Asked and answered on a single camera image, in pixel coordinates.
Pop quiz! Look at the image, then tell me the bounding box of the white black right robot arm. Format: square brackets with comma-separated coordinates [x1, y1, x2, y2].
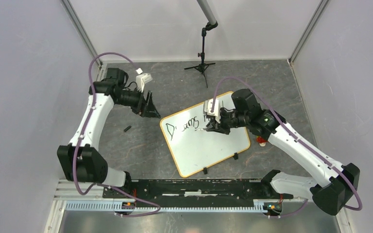
[203, 89, 362, 216]

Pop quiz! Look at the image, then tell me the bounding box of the light blue cable duct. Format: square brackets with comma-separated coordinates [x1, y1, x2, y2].
[64, 199, 284, 214]

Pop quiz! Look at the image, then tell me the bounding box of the grey overhead pole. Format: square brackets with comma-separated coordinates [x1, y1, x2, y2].
[197, 0, 218, 25]

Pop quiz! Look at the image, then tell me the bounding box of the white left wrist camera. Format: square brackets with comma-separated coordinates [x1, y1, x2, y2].
[136, 68, 153, 93]

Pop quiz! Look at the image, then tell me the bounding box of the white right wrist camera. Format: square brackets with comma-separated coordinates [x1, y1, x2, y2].
[203, 98, 221, 123]

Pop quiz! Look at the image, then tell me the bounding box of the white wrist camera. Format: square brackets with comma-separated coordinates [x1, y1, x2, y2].
[136, 68, 153, 93]
[203, 98, 221, 123]

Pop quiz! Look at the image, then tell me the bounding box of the yellow framed whiteboard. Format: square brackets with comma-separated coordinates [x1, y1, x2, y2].
[159, 102, 251, 178]

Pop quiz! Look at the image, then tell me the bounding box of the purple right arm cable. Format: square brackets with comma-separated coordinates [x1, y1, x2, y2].
[210, 76, 363, 218]

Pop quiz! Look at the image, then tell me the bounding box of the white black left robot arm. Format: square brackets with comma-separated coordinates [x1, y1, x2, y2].
[57, 68, 160, 198]

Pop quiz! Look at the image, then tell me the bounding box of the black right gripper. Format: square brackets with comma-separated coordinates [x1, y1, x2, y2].
[206, 109, 249, 135]

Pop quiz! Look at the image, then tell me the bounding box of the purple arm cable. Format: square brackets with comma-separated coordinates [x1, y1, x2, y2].
[210, 76, 363, 218]
[72, 52, 161, 217]

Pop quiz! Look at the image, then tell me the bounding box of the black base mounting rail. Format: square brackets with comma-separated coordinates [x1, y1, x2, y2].
[102, 178, 294, 208]

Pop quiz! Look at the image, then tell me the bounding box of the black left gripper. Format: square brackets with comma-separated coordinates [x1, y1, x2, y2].
[116, 86, 161, 119]

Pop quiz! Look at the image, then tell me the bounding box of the black camera tripod stand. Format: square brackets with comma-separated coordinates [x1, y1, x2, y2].
[184, 21, 218, 88]

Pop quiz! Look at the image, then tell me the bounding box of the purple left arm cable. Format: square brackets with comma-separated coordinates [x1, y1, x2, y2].
[72, 52, 161, 217]

